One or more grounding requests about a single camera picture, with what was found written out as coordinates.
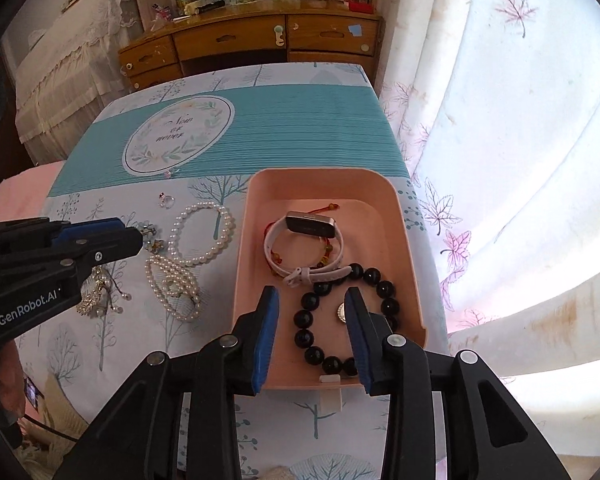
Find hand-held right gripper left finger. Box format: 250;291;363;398
52;285;281;480

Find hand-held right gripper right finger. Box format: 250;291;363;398
343;286;573;480

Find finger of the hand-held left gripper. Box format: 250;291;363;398
0;227;145;303
0;217;127;250

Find black bead bracelet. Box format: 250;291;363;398
293;263;402;378

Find pink plastic tray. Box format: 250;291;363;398
230;169;428;412

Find gold flower earrings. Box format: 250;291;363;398
139;225;167;255

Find gold pearl brooch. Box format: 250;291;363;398
76;264;134;319

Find pink blanket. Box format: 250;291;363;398
0;164;57;225

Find white smart band watch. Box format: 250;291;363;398
263;212;353;288

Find bed with lace cover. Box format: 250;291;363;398
0;0;147;167

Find teal tree print tablecloth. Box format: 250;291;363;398
14;62;449;480

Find wooden desk with drawers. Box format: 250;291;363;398
117;0;385;94

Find white maple leaf curtain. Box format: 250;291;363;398
374;0;600;463

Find long pearl necklace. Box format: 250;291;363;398
145;252;204;323

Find red string amber bead bracelet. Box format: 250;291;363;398
265;202;343;279

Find pearl bracelet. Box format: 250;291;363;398
169;201;236;268

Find black cable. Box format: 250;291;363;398
22;412;83;445

